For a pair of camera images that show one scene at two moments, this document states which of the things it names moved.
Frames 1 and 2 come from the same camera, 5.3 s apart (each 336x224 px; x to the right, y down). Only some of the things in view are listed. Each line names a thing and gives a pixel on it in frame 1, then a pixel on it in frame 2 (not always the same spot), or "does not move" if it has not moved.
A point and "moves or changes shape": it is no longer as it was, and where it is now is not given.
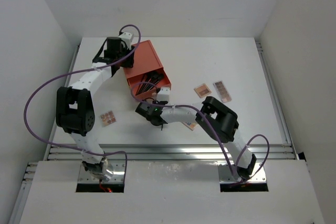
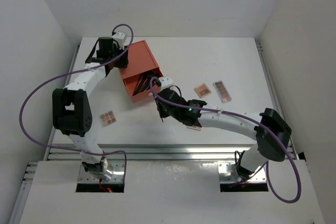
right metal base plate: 226,176 does not move
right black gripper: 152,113 to 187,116
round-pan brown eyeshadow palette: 107,118 does not move
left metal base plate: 117,177 does not move
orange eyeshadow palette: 202,91 does not move
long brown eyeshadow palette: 222,91 does not move
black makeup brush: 154,75 to 150,78
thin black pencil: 143,81 to 143,84
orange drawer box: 147,73 moves or changes shape
